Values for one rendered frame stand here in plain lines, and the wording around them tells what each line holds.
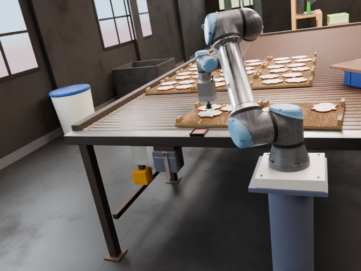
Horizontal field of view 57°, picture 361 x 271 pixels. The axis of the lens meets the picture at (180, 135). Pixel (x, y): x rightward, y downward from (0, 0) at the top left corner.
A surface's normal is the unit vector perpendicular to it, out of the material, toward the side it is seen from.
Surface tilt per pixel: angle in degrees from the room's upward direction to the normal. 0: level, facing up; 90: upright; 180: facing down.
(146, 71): 90
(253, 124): 57
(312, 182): 90
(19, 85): 90
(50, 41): 90
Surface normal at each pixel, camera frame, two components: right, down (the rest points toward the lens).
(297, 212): 0.02, 0.36
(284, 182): -0.36, 0.38
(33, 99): 0.92, 0.00
